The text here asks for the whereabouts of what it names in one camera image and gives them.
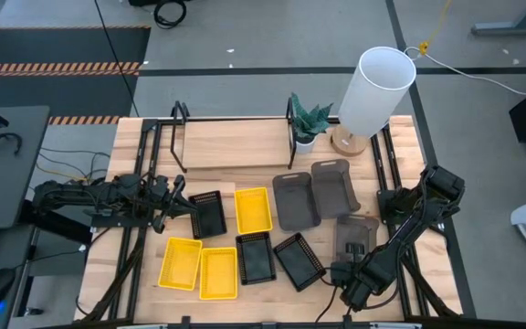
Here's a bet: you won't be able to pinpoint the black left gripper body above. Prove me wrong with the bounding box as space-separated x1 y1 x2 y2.
151 175 187 234

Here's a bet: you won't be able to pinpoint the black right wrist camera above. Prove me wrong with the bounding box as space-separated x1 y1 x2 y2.
330 261 352 285

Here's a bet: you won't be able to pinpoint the dark lower desk surface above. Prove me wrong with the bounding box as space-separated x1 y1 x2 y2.
0 223 36 329

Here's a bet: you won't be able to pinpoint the black perforated plastic basket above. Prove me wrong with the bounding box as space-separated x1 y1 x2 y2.
235 231 278 286
187 190 227 240
272 231 328 293

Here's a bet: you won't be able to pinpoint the wooden shelf with black frame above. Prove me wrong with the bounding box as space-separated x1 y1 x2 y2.
169 97 299 174

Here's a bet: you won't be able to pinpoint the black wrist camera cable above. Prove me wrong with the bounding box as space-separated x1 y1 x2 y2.
314 273 338 324

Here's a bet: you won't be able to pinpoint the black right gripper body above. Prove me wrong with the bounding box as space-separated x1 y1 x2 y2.
339 255 385 308

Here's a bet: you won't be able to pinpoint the grey translucent plastic basket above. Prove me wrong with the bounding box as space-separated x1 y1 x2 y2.
271 171 322 232
310 158 363 219
333 213 381 275

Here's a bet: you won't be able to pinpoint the yellow cable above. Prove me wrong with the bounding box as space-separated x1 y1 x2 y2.
419 0 454 56

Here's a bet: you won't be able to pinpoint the white plant pot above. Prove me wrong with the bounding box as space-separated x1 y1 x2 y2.
294 135 318 155

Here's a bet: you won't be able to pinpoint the long thin black cable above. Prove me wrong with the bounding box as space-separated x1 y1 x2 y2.
93 0 141 118

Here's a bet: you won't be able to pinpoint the coiled black cable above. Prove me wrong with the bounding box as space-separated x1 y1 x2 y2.
153 0 188 30

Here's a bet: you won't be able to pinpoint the green snake plant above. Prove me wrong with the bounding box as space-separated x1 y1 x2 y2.
289 92 335 143

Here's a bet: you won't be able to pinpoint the black metal rig frame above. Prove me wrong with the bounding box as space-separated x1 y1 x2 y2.
75 116 463 329

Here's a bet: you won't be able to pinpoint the yellow plastic basket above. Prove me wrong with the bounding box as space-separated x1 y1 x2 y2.
198 247 238 302
157 236 204 292
234 186 274 235

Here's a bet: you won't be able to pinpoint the dark grey desk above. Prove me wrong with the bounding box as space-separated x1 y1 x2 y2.
0 105 50 231

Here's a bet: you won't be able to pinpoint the white cable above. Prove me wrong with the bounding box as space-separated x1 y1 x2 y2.
403 45 526 97

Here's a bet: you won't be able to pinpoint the white lamp with wooden base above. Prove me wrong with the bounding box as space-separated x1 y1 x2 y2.
330 46 417 158

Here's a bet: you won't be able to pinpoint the grey metal table leg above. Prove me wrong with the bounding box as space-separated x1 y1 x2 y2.
470 0 526 37

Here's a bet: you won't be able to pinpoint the black hazard-striped floor mat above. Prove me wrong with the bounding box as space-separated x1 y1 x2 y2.
0 26 153 125

